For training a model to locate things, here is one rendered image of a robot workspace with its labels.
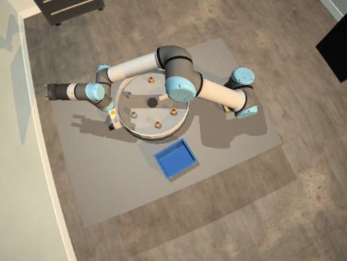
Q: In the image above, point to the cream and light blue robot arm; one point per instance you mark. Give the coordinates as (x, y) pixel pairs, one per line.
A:
(182, 83)

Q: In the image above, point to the blue plastic crate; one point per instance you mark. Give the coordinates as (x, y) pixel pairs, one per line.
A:
(175, 158)

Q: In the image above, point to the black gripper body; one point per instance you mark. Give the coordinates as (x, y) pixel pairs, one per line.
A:
(61, 91)

